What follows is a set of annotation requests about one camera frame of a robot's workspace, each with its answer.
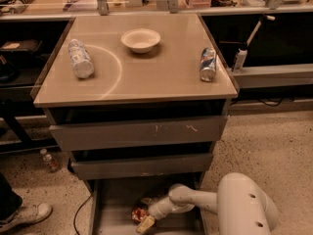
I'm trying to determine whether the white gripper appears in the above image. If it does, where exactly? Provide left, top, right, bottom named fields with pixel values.
left=136, top=196, right=175, bottom=234

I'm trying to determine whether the red coke can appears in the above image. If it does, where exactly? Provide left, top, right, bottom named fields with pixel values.
left=131, top=206, right=149, bottom=222

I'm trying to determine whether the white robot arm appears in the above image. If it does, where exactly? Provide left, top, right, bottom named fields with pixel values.
left=136, top=172, right=278, bottom=235

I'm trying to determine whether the grey open bottom drawer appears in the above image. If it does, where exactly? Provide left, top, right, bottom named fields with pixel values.
left=89, top=173, right=206, bottom=235

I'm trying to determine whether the grey middle drawer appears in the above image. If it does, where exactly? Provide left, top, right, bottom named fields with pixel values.
left=71, top=153, right=212, bottom=180

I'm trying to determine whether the grey top drawer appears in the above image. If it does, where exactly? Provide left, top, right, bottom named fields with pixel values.
left=50, top=116, right=227, bottom=151

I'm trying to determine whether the grey drawer cabinet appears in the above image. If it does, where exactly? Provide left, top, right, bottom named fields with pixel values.
left=29, top=13, right=240, bottom=235

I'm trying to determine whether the blue pepsi can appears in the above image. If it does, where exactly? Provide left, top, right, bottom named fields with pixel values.
left=200, top=48, right=216, bottom=82

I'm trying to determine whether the small bottle on floor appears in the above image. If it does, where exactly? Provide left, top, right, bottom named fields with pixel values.
left=40, top=149, right=59, bottom=172

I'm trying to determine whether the white sneaker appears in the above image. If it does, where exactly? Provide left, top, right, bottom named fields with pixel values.
left=0, top=203, right=53, bottom=233

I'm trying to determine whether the dark trouser leg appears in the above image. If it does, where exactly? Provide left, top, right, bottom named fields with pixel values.
left=0, top=173, right=22, bottom=220

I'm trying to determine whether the clear plastic water bottle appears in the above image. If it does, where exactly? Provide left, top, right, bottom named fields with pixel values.
left=67, top=39, right=94, bottom=79

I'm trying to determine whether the white paper bowl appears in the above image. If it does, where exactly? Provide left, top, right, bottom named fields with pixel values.
left=121, top=28, right=160, bottom=54

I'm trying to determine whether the black floor cable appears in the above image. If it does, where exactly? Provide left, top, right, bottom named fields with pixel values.
left=72, top=194, right=94, bottom=235

